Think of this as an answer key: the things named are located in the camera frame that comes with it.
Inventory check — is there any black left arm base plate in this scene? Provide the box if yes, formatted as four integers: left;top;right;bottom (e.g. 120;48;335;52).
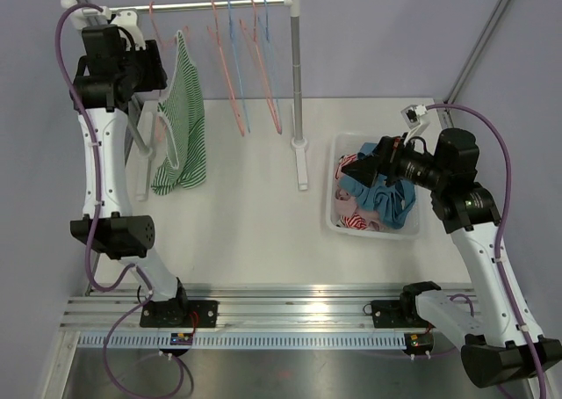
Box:
140;300;219;329

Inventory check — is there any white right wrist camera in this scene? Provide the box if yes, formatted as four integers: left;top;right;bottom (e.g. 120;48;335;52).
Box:
400;105;429;144

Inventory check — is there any green white striped tank top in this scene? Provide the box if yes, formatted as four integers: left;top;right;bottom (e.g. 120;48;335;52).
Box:
151;31;206;196

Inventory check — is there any white slotted cable duct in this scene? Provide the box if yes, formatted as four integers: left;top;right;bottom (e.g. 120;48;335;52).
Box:
78;331;406;351

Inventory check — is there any pink hanger with red top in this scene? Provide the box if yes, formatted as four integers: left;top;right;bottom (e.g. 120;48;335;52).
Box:
239;0;282;134

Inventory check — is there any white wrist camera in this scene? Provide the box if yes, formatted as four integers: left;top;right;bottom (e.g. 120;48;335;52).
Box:
104;7;146;51
400;105;429;144

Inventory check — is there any blue tank top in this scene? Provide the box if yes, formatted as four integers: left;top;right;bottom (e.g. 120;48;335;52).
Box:
339;142;416;231

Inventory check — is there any white plastic mesh basket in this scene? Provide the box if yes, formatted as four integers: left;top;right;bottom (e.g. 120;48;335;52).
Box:
326;133;422;240

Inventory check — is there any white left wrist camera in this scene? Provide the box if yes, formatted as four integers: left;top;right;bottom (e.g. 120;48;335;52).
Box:
104;7;146;51

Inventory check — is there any aluminium mounting rail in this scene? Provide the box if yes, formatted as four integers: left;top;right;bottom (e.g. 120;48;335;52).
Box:
60;283;403;332

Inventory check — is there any blue hanger end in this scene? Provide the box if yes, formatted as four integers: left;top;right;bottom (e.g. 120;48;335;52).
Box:
257;0;283;134

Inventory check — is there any aluminium frame post right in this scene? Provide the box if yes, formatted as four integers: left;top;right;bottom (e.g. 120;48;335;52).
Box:
444;0;515;104

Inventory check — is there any pink tank top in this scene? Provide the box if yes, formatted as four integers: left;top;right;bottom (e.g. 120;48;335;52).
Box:
334;188;386;232

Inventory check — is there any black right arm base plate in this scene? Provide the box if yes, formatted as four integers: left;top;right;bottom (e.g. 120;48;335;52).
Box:
368;300;429;329

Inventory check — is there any silver and white clothes rack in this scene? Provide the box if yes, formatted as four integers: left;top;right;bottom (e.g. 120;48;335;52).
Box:
55;0;308;191

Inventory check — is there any red white striped tank top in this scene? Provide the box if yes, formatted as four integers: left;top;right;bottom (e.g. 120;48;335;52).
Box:
334;154;379;231

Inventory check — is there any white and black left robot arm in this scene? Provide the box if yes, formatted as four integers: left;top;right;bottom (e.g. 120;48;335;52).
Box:
70;25;190;328

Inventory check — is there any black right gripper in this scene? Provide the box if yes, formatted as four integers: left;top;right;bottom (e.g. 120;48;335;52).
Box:
342;133;448;192

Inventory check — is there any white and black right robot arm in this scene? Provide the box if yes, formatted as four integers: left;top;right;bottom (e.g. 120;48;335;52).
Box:
342;128;561;388

